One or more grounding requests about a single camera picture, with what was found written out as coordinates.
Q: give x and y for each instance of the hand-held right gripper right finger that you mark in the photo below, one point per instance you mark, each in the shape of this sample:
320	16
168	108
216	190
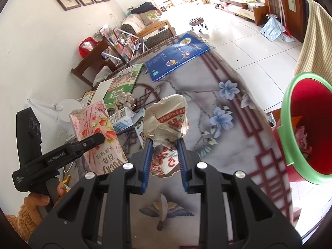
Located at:
182	160

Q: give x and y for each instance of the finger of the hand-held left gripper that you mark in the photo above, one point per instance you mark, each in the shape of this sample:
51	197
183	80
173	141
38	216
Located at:
93	140

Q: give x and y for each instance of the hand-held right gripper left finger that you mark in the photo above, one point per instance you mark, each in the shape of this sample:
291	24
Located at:
147	160

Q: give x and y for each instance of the pink strawberry snack box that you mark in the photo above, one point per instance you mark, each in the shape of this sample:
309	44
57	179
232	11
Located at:
88	124

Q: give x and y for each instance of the white paper bag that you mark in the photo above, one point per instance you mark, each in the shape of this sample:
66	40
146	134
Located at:
166	119

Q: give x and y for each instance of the red bin with green rim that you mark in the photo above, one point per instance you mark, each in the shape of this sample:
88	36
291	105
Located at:
311	109

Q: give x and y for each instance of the person's left forearm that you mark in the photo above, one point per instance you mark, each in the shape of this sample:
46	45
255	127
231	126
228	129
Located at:
19	225

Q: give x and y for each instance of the person's left hand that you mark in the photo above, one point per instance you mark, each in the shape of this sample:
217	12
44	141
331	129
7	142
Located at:
36	202

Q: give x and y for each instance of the small white blue carton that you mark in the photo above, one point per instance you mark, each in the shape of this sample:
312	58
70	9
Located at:
122	122

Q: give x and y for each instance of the tall blue white carton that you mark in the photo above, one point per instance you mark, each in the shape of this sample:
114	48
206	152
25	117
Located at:
138	124

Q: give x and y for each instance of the white desk lamp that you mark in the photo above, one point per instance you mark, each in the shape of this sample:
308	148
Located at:
68	106

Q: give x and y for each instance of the yellow plastic strip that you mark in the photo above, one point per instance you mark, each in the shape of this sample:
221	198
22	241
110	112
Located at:
67	181

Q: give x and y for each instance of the white board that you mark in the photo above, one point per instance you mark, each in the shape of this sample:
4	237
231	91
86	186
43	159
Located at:
102	90

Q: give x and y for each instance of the crumpled grey paper ball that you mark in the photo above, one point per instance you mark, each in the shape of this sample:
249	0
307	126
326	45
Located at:
125	101

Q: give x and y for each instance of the green book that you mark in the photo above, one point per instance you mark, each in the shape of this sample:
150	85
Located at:
122	83

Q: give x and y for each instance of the white plastic bag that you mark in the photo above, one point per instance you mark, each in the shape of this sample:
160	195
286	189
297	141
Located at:
102	74

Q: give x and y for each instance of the dark wooden chair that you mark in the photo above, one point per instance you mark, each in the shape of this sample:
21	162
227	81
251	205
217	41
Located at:
85	67

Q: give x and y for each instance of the red plastic bag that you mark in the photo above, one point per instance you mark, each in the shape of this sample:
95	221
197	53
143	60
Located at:
87	47

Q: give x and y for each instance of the magazine rack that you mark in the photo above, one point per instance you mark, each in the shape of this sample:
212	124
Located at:
124	48

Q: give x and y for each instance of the blue book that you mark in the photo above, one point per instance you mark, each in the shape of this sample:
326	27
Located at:
176	57

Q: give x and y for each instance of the pink crumpled wrapper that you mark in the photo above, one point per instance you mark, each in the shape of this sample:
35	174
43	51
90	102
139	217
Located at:
302	137

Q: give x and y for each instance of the wooden sofa with cushions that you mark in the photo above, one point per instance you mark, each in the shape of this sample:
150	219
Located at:
155	31

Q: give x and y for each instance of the round tufted stool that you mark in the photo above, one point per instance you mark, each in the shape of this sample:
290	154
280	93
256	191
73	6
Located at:
198	22

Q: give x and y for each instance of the black jacket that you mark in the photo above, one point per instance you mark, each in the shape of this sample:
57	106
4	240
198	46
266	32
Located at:
142	7

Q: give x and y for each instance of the blue plastic bag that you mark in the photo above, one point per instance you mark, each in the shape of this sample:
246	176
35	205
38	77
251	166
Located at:
272	27

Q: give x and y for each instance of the television cabinet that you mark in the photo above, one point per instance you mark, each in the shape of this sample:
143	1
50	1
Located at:
243	7

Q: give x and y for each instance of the yellow checked cloth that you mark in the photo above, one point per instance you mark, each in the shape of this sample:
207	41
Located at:
316	44

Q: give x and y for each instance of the red white mop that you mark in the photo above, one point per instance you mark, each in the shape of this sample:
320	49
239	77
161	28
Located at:
281	13

